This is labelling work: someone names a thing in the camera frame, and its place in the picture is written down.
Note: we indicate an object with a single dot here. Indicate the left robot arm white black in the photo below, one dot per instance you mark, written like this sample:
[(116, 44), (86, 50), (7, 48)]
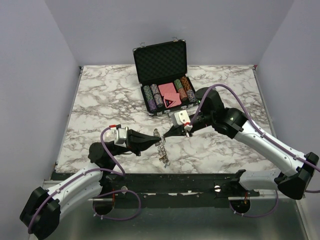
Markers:
[(46, 207)]

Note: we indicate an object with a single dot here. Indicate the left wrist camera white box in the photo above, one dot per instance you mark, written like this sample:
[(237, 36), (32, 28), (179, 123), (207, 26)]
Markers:
[(121, 134)]

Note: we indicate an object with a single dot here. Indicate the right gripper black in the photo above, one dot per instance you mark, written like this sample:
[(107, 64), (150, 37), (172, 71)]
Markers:
[(174, 131)]

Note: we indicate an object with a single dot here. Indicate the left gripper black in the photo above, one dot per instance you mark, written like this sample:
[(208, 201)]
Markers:
[(137, 142)]

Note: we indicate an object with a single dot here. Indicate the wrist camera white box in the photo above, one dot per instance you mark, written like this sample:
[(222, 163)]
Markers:
[(121, 134), (182, 125)]

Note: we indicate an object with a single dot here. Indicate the silver disc keyring holder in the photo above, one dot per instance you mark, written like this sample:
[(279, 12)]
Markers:
[(162, 153)]

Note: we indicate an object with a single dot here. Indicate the pink playing card deck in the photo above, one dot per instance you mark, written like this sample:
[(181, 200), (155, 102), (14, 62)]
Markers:
[(170, 95)]

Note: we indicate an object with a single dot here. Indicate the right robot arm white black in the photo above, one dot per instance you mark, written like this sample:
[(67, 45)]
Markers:
[(295, 169)]

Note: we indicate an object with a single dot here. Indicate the black poker chip case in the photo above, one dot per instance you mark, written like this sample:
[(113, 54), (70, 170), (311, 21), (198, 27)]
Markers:
[(159, 64)]

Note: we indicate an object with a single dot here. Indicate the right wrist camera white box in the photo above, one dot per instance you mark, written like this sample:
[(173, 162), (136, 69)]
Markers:
[(182, 125)]

